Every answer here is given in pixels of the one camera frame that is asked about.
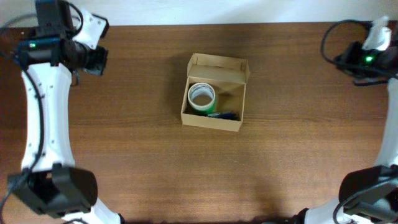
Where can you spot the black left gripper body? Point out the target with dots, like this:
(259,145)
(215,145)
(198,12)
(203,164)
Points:
(97,59)

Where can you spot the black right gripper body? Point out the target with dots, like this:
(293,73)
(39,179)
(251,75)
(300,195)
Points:
(347,59)

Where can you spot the blue retractable pen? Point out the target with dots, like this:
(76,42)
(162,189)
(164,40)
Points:
(224,115)

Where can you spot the green tape roll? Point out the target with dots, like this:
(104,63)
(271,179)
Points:
(203,105)

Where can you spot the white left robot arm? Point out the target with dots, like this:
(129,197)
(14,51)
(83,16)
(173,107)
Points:
(49,182)

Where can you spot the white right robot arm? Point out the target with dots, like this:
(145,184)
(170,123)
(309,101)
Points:
(368,195)

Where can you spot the brown cardboard box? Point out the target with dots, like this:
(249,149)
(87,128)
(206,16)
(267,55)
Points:
(228,76)

